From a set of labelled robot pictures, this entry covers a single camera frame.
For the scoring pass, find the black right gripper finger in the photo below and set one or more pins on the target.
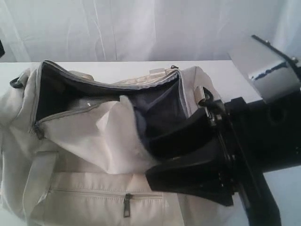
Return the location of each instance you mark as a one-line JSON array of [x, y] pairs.
[[168, 133], [201, 173]]

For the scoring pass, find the cream fabric duffel bag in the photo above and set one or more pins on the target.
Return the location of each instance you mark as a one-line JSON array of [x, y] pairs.
[[74, 151]]

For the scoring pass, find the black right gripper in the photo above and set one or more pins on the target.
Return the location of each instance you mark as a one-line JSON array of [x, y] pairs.
[[259, 137]]

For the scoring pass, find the white backdrop curtain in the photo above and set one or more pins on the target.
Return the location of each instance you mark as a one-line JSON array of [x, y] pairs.
[[143, 30]]

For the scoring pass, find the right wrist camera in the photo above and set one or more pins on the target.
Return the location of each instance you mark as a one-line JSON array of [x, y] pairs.
[[269, 71]]

